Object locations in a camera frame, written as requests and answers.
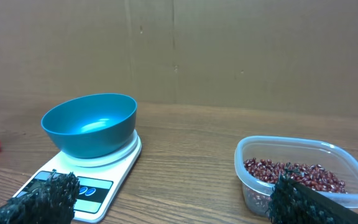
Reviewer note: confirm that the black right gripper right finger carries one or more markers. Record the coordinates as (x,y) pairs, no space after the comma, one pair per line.
(293,202)

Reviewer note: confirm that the clear plastic food container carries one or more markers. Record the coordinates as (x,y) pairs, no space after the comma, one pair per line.
(282,150)

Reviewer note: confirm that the white digital kitchen scale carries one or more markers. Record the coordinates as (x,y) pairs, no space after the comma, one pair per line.
(100,178)

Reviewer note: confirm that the red beans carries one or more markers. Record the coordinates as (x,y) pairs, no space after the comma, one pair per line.
(315,176)

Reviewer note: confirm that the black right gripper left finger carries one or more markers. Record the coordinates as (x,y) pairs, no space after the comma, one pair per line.
(52,202)

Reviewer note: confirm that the blue plastic bowl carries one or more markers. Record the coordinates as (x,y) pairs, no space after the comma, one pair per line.
(91,126)

